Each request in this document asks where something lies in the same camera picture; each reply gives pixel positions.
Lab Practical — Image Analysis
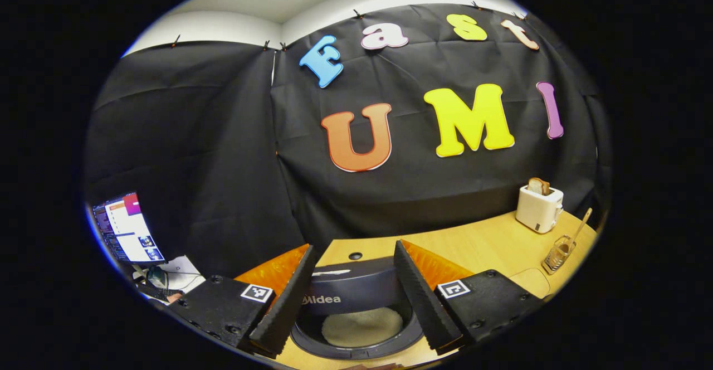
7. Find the wire metal chopstick holder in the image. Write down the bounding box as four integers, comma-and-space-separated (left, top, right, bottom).
541, 235, 577, 275

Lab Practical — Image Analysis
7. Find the white rice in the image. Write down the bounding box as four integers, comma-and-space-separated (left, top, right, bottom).
321, 307, 403, 348

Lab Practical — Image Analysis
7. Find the clear plastic rice container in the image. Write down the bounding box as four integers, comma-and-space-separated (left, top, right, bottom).
510, 268, 552, 299

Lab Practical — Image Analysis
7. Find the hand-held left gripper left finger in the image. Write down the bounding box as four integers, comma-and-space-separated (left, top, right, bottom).
167, 244, 321, 358

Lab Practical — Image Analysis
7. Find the white side table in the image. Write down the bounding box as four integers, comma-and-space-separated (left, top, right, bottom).
134, 256, 206, 304

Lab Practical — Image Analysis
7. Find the white toaster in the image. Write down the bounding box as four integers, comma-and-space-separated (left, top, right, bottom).
515, 184, 564, 234

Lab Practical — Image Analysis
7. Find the wooden spoon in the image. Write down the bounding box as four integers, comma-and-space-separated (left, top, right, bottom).
557, 207, 593, 254

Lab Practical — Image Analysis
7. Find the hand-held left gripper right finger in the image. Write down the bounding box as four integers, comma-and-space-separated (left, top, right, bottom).
393, 240, 545, 355

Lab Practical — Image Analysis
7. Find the computer monitor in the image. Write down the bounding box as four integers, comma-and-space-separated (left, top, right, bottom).
92, 192, 166, 265

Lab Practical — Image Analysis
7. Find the black backdrop cloth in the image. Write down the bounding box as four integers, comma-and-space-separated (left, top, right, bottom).
84, 3, 612, 281

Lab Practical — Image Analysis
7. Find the black rice cooker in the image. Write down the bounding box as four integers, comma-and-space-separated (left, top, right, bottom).
290, 257, 424, 359

